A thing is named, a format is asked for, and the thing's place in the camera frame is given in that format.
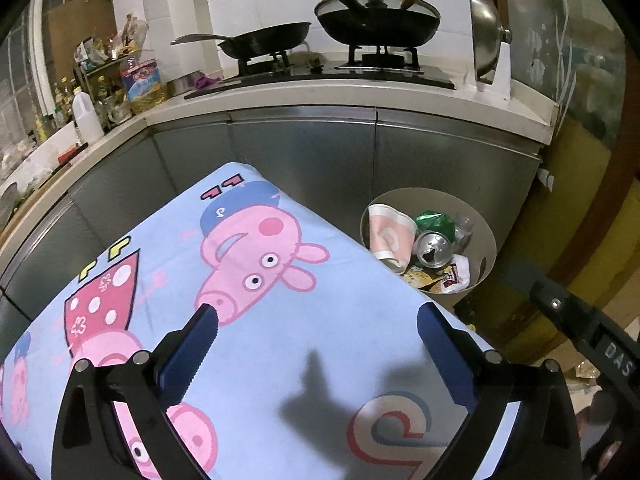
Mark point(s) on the white and brown wrapper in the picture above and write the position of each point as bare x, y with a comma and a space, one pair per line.
460, 267

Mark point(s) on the large cooking oil bottle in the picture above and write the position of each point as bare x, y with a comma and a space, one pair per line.
145, 85

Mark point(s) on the wooden spice rack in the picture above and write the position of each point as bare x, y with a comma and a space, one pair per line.
110, 95

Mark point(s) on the purple cloth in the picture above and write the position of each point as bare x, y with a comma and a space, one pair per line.
205, 80

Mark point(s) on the yellow printed wrapper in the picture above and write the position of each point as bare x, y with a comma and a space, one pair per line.
422, 277

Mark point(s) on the gas stove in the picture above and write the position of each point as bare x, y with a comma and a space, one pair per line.
350, 77

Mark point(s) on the beige trash bin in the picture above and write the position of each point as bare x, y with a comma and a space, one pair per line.
425, 197

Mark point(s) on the window with grille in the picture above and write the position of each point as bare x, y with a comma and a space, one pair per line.
20, 60

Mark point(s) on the pile of food bags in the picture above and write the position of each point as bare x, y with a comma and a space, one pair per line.
110, 42

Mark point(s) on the pink and white paper cup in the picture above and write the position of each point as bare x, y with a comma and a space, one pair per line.
390, 235

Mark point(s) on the green foil bag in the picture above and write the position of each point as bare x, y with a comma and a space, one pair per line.
432, 220

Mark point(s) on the aluminium drink can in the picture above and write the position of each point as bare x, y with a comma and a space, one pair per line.
435, 250

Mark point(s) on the black frying pan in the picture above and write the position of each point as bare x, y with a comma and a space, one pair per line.
270, 37

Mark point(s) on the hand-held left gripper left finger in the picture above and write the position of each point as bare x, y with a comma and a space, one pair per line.
192, 355

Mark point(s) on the kitchen counter with grey cabinets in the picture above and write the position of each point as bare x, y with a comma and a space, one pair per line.
300, 145

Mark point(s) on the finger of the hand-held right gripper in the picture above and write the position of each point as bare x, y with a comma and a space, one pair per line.
555, 305

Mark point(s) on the black wok with glass lid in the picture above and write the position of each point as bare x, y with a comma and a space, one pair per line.
380, 25

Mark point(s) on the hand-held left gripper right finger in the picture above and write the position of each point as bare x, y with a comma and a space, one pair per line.
445, 355

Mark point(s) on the etched glass door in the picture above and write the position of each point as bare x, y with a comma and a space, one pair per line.
575, 60

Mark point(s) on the steel wok lid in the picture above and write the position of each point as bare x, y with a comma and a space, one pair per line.
485, 25

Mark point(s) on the white plastic jug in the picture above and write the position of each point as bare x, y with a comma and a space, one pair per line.
87, 120

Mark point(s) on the row of sauce bottles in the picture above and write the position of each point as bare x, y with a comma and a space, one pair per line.
52, 115

